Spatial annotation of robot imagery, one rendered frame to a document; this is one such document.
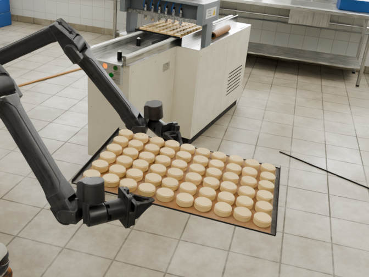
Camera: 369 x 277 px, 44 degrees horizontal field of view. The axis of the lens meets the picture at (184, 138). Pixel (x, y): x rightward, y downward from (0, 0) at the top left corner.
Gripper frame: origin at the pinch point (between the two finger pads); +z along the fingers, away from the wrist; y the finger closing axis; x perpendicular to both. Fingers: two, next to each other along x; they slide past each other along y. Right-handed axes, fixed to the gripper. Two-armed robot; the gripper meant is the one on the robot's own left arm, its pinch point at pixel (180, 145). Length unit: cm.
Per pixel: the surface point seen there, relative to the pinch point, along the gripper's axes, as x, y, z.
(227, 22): -194, 14, -220
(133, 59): -54, 16, -140
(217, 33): -154, 14, -182
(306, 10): -358, 16, -273
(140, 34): -89, 16, -196
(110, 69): -40, 24, -145
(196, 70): -119, 35, -156
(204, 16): -121, -6, -158
